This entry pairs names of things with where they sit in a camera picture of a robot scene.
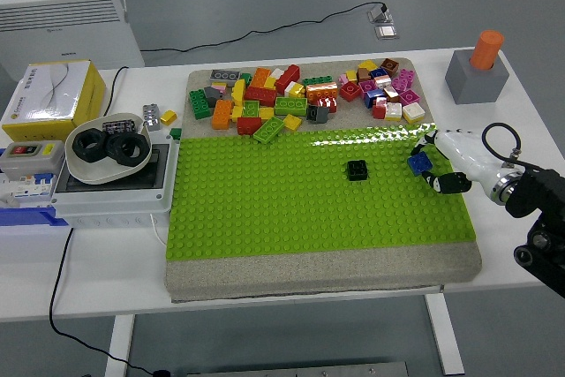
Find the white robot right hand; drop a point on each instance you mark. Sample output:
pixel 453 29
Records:
pixel 461 152

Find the blue square building brick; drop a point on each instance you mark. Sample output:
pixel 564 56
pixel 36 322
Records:
pixel 419 163

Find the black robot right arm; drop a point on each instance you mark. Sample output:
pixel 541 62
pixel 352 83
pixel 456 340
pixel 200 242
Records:
pixel 536 187

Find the white building brick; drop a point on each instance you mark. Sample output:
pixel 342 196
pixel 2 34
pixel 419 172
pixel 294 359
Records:
pixel 413 112

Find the white and yellow brick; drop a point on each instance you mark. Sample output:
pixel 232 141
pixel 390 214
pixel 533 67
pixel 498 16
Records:
pixel 393 111
pixel 295 89

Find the light magenta building brick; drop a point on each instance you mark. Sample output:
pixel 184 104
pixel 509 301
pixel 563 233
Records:
pixel 404 79

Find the white and orange brick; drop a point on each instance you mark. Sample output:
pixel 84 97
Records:
pixel 383 83

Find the black square building brick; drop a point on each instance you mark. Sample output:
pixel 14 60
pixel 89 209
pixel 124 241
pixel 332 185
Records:
pixel 356 170

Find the brown building brick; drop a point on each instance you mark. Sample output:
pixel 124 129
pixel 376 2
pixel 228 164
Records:
pixel 390 66

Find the dark blue building brick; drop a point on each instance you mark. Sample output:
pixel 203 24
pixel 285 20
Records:
pixel 379 73

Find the small brown orange brick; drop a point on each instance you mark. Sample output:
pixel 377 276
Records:
pixel 363 74

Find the yellow building brick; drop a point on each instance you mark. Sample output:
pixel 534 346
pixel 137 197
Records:
pixel 168 117
pixel 237 113
pixel 367 65
pixel 291 122
pixel 270 83
pixel 238 90
pixel 266 113
pixel 351 76

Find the small pink brick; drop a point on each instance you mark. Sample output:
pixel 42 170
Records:
pixel 343 79

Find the dark grey building brick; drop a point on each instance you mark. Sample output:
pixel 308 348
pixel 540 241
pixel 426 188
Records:
pixel 318 115

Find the orange building brick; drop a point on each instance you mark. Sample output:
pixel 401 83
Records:
pixel 321 92
pixel 222 114
pixel 260 77

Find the flat dark green brick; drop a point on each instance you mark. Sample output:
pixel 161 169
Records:
pixel 318 80

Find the long lime green brick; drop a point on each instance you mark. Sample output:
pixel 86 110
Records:
pixel 268 130
pixel 291 106

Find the green studded baseplate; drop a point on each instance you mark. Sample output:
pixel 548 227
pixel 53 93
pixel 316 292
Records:
pixel 287 200

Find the long red building brick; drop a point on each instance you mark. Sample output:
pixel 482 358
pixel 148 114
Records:
pixel 288 78

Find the small white brick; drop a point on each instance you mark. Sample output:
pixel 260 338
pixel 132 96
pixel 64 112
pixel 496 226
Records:
pixel 276 73

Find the large red building brick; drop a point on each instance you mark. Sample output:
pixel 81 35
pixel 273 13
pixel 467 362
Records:
pixel 260 95

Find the lime green square brick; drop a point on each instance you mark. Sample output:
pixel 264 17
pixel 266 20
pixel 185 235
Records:
pixel 250 108

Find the small dark green brick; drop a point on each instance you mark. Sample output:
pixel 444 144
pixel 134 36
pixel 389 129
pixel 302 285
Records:
pixel 175 133
pixel 246 78

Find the grey flat building brick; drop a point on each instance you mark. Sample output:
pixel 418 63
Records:
pixel 225 75

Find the pink and white brick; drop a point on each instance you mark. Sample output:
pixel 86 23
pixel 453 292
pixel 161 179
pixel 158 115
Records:
pixel 218 87

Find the grey sloped brick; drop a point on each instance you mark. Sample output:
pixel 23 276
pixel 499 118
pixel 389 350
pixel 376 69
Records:
pixel 215 95

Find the dark green building brick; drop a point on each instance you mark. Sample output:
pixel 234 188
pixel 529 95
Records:
pixel 199 104

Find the grey cube block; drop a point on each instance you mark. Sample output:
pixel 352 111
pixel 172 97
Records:
pixel 474 85

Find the orange cylinder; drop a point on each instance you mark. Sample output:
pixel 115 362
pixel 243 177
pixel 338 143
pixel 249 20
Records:
pixel 485 50

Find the closed silver floor socket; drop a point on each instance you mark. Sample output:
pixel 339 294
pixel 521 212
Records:
pixel 386 32

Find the open silver floor socket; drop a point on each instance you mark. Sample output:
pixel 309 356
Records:
pixel 380 15

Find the white table leg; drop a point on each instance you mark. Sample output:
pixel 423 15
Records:
pixel 119 346
pixel 446 337

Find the large black hex nut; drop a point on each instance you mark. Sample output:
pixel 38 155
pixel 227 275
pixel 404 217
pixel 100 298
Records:
pixel 90 144
pixel 128 149

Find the white bowl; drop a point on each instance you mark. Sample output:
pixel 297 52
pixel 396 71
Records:
pixel 84 171

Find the white panel heater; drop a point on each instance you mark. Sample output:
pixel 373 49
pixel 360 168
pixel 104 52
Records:
pixel 66 24

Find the yellow and white cardboard box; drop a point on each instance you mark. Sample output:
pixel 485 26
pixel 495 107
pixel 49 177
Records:
pixel 48 99

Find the white blue circuit breaker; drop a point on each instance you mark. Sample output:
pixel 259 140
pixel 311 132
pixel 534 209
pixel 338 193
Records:
pixel 26 189

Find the grey electrical enclosure box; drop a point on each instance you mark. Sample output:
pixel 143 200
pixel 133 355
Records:
pixel 110 207

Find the grey switch box red button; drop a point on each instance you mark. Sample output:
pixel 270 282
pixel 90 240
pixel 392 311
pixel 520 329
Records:
pixel 31 158

